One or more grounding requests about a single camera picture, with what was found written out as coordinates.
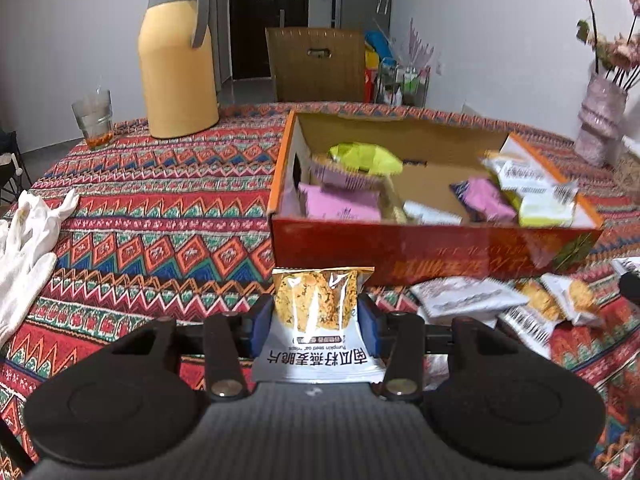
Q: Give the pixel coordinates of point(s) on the dark entrance door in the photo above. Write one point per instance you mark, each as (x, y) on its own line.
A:
(265, 25)

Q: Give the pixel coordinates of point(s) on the clear glass cup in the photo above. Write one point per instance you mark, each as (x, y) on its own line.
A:
(93, 120)

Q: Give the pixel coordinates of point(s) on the pink ceramic vase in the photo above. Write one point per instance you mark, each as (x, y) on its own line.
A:
(600, 120)

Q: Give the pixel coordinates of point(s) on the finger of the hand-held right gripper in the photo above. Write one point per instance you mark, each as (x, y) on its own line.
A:
(632, 287)

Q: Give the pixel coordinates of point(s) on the pale yellow snack packet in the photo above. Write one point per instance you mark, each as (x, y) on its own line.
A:
(545, 212)

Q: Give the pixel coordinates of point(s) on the dark chair with clothes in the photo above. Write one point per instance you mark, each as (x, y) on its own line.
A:
(12, 165)

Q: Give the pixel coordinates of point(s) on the yellow thermos jug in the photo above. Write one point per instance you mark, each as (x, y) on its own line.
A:
(175, 70)

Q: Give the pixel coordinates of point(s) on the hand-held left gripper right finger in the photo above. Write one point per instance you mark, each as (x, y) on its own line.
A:
(370, 330)

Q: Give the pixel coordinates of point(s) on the white cotton glove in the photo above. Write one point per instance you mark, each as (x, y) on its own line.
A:
(45, 225)
(25, 290)

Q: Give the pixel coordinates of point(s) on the grey white snack packet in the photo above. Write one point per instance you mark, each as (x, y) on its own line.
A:
(465, 300)

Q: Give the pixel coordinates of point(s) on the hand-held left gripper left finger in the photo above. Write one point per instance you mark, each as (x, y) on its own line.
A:
(262, 327)

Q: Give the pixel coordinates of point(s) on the white barcode snack packet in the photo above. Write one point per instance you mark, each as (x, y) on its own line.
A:
(555, 192)
(530, 332)

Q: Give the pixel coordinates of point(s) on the dried pink roses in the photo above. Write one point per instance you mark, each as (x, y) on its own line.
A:
(622, 52)

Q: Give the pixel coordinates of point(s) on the orange cardboard box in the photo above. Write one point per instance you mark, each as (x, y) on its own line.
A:
(425, 252)

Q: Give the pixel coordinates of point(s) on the white and purple snack packet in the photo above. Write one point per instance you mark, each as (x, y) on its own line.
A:
(340, 177)

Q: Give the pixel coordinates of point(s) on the white printed snack packet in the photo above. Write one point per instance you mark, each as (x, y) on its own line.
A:
(627, 265)

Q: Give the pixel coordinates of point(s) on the brown cardboard box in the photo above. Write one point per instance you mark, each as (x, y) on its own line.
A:
(315, 75)

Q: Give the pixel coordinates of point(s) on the yellow and red bag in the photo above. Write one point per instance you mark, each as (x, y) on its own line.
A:
(371, 77)

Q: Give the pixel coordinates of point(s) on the green snack packet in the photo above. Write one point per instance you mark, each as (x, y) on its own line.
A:
(365, 157)

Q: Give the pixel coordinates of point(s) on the blue plastic item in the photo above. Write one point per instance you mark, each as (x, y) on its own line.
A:
(377, 45)

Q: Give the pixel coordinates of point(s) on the purple wall decoration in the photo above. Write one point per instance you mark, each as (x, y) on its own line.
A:
(420, 45)

